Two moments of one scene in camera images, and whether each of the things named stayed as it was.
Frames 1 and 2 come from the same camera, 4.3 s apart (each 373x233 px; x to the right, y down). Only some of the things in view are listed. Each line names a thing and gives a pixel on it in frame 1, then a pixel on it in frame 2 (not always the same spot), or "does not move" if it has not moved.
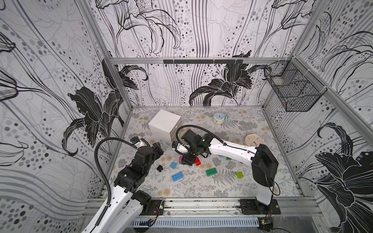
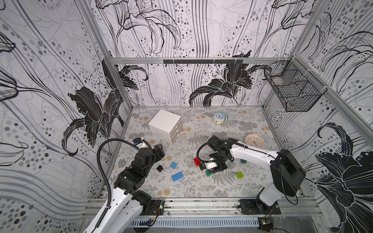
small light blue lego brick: x=173 y=165 does not move
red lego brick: x=197 y=162 does not move
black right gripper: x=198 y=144 -> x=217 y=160
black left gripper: x=157 y=155 does not move
